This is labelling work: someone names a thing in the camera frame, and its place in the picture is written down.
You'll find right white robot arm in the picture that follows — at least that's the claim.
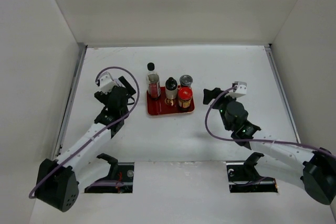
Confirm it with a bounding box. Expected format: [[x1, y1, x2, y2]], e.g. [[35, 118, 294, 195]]
[[203, 83, 335, 205]]

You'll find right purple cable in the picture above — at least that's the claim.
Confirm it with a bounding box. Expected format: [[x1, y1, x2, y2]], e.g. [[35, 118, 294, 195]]
[[204, 84, 336, 156]]

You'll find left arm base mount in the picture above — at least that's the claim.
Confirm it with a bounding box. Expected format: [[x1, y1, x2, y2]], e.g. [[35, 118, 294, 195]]
[[83, 153, 135, 194]]

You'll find purple cable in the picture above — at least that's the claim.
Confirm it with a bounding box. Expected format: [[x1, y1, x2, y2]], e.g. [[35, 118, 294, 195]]
[[204, 84, 336, 156], [28, 66, 140, 200]]

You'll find red lid spice jar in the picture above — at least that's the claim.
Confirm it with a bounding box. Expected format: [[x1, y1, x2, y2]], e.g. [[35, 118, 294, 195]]
[[177, 87, 193, 111]]

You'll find red rectangular tray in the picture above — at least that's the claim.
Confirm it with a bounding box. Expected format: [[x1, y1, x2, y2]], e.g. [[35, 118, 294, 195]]
[[146, 87, 195, 116]]

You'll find black cap sauce bottle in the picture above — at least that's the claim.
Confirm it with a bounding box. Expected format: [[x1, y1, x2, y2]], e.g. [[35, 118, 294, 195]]
[[146, 62, 161, 99]]

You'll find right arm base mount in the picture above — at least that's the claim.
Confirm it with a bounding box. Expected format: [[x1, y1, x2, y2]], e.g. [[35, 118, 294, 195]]
[[226, 153, 278, 193]]

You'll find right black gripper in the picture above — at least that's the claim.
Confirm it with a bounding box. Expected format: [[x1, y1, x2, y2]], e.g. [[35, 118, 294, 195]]
[[203, 88, 239, 131]]

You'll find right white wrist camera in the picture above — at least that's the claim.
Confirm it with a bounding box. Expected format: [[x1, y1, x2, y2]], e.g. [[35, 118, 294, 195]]
[[228, 81, 247, 99]]

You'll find white label dark bottle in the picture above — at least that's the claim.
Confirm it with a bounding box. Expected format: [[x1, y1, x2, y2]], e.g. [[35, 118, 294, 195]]
[[165, 77, 178, 106]]

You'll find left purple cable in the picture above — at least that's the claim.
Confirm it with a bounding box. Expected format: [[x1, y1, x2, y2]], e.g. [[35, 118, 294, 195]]
[[28, 66, 140, 200]]

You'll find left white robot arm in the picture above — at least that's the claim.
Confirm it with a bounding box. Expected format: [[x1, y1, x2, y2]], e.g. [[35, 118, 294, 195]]
[[29, 73, 140, 212]]

